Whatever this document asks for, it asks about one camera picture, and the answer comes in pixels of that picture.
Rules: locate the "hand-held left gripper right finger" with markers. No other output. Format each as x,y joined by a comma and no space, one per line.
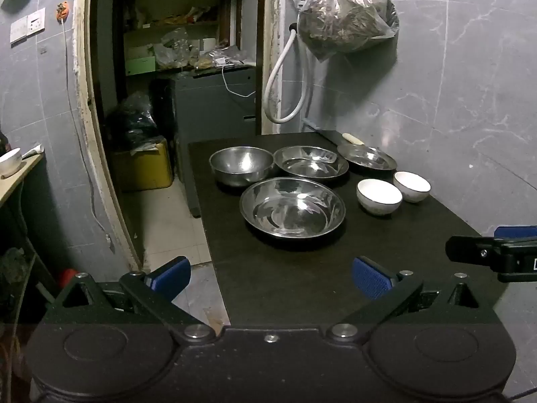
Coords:
371,279

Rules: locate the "wooden side shelf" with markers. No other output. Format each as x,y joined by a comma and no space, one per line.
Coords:
19,178

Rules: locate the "pile of plastic packets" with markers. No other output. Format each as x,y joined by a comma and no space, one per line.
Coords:
184,48

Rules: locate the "deep steel bowl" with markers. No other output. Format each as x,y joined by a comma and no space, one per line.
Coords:
243,166

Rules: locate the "orange wall hook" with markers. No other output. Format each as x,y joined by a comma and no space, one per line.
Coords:
62,11

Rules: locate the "green and white box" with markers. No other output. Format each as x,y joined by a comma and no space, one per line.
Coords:
140,66

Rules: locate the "small steel plate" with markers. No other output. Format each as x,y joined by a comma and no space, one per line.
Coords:
369,158

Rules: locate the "white tube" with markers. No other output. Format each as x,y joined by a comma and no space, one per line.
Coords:
32,151

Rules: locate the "white bowl on side shelf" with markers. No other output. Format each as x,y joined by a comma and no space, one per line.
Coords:
9,161

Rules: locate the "clear plastic bag of dried goods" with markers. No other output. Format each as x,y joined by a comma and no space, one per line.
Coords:
348,8

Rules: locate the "medium steel plate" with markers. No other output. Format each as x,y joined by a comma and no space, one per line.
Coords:
310,163

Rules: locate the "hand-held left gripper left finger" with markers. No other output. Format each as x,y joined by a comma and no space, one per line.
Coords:
170,275

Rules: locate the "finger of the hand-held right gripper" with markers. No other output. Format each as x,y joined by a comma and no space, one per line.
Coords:
516,232
470,249

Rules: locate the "grey cabinet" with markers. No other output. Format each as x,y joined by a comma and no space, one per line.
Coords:
209,109

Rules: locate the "black plastic bag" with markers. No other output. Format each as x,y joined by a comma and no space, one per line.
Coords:
132,119

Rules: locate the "large steel plate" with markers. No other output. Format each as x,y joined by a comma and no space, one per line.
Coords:
291,210

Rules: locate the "yellow box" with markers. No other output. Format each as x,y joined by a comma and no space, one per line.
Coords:
142,168

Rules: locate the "white wall switch plates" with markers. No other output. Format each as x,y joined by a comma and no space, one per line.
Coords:
27,25

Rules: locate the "white ceramic bowl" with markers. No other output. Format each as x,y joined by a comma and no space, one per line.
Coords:
413,185
379,197

